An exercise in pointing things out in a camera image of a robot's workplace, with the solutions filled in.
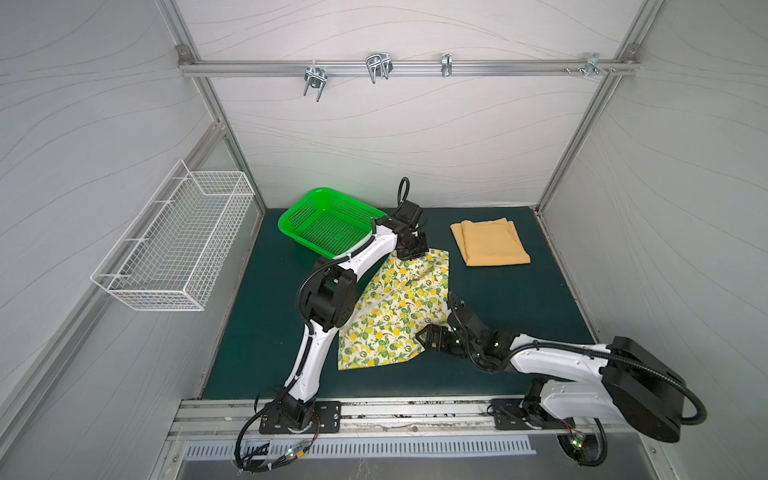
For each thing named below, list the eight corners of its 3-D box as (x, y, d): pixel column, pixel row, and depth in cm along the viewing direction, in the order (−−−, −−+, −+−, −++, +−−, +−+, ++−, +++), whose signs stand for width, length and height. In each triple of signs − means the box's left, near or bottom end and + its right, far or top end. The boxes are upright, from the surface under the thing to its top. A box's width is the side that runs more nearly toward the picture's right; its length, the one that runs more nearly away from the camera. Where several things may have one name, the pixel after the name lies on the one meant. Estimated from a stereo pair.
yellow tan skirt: (467, 271, 105) (469, 264, 102) (451, 228, 117) (453, 221, 114) (527, 262, 107) (531, 256, 104) (505, 221, 120) (508, 215, 117)
